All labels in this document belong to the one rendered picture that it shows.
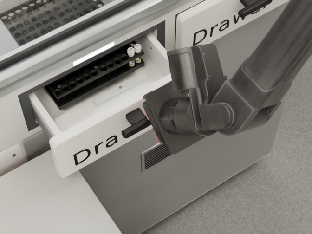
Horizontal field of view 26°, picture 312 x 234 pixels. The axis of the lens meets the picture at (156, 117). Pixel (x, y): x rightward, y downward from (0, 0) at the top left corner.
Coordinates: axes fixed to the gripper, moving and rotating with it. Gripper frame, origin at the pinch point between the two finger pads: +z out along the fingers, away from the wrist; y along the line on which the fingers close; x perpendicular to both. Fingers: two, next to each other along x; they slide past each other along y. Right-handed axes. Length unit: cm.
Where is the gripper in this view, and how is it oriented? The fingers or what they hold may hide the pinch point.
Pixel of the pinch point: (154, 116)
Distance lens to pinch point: 112.1
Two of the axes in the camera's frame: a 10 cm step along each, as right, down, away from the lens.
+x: -8.3, 4.5, -3.3
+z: -3.6, 0.1, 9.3
